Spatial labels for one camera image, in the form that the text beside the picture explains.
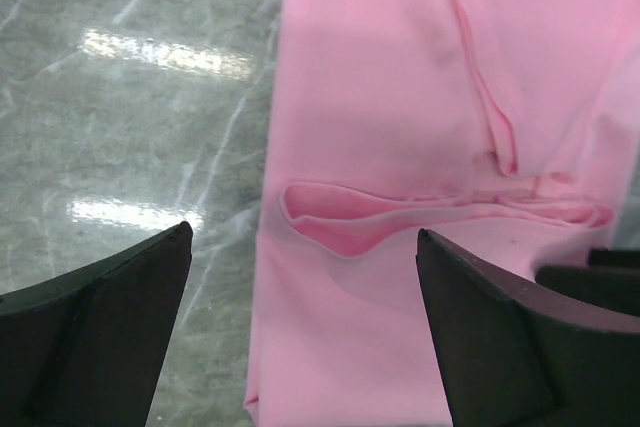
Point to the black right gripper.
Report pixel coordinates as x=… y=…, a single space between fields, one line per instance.
x=609 y=280

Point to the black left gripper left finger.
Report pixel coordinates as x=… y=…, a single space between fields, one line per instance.
x=86 y=348

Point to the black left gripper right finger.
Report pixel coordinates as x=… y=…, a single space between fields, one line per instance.
x=513 y=353

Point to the pink t shirt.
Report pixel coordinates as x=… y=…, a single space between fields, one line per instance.
x=510 y=127

